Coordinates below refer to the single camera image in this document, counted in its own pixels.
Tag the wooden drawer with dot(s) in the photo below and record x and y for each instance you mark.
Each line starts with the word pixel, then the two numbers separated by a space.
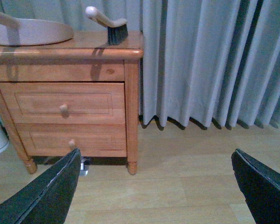
pixel 65 103
pixel 58 140

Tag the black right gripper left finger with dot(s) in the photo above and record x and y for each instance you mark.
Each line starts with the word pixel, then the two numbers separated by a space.
pixel 47 199

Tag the small metal object under nightstand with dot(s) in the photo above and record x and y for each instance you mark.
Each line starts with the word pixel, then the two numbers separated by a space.
pixel 85 163

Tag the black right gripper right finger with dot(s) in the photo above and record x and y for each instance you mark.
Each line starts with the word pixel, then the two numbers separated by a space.
pixel 260 186

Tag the beige hand brush black bristles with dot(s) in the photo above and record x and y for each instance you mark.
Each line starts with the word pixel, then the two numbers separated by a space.
pixel 116 30

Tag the lower wooden drawer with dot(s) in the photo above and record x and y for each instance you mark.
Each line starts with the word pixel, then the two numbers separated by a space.
pixel 58 140

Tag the upper wooden drawer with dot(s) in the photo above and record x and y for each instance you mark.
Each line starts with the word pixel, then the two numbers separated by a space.
pixel 65 103

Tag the wooden nightstand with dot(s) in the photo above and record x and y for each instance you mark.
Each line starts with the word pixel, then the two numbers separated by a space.
pixel 86 58

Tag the beige plastic dustpan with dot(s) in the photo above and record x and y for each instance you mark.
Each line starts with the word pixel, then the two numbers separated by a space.
pixel 31 32

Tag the grey curtain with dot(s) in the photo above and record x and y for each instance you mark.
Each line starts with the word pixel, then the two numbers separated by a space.
pixel 208 60

